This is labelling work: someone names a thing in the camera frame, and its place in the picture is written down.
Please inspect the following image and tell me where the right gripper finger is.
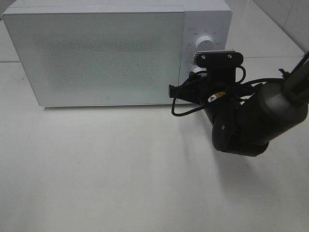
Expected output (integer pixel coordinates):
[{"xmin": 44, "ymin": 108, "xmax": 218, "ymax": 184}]
[
  {"xmin": 169, "ymin": 85, "xmax": 183, "ymax": 99},
  {"xmin": 188, "ymin": 71, "xmax": 205, "ymax": 81}
]

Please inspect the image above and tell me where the upper white power knob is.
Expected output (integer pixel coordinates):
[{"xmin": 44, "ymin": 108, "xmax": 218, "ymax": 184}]
[{"xmin": 195, "ymin": 35, "xmax": 214, "ymax": 52}]

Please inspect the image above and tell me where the white microwave door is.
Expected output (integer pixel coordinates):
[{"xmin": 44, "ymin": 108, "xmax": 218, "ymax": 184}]
[{"xmin": 1, "ymin": 5, "xmax": 187, "ymax": 107}]

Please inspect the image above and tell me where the white microwave oven body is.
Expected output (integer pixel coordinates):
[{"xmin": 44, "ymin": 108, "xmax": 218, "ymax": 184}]
[{"xmin": 1, "ymin": 0, "xmax": 233, "ymax": 107}]

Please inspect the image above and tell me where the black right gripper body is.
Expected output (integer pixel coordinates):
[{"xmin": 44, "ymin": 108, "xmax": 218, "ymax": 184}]
[{"xmin": 176, "ymin": 66, "xmax": 237, "ymax": 107}]

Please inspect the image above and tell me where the white timer knob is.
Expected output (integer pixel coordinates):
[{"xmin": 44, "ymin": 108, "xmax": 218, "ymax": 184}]
[{"xmin": 193, "ymin": 67, "xmax": 207, "ymax": 75}]

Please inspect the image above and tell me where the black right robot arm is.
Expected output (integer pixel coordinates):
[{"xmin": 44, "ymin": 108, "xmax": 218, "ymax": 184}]
[{"xmin": 169, "ymin": 50, "xmax": 309, "ymax": 157}]

